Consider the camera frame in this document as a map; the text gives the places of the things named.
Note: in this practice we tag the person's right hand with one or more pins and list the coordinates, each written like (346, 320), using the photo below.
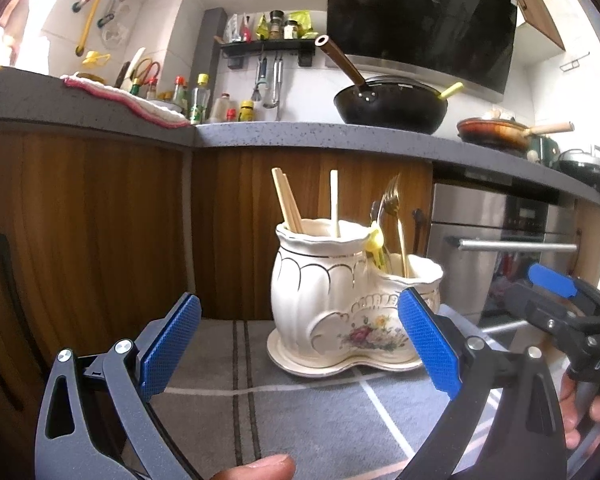
(567, 402)

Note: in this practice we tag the grey plaid table cloth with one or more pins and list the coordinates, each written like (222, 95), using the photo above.
(228, 404)

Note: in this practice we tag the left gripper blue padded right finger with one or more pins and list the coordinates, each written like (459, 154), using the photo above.
(526, 439)

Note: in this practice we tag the white ceramic double utensil holder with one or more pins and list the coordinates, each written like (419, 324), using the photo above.
(334, 309)

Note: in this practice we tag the black wall spice shelf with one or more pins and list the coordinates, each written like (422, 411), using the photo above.
(237, 52)

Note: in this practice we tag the chopsticks standing in holder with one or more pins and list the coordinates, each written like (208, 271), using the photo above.
(281, 182)

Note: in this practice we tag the orange frying pan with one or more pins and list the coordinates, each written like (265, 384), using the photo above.
(504, 133)

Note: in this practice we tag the stainless steel oven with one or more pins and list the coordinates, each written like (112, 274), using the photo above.
(474, 282)

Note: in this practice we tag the gold metal fork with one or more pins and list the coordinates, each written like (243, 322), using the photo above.
(397, 224)

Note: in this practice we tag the upper steel oven handle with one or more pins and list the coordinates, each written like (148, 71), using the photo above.
(470, 245)

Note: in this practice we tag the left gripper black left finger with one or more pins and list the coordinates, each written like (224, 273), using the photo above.
(96, 421)

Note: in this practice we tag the steel pot with lid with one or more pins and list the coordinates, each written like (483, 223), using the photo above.
(581, 165)

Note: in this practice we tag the black range hood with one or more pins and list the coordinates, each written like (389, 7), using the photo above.
(466, 39)

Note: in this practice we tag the black cabinet door handle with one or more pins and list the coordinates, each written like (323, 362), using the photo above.
(420, 223)

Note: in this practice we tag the oil bottle yellow cap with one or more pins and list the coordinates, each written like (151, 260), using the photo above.
(199, 100)

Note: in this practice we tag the black wok with brown handle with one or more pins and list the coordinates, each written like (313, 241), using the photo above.
(388, 101)

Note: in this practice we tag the white red-edged dish cloth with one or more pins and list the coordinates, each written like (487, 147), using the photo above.
(156, 114)

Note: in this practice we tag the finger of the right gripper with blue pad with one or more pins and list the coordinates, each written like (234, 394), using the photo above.
(560, 285)

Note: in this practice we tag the person's left hand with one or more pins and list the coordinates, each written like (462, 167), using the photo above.
(274, 467)

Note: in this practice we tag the yellow plastic utensil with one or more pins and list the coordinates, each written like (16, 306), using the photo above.
(374, 245)

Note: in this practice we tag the wooden chopstick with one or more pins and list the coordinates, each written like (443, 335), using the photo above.
(334, 201)
(293, 208)

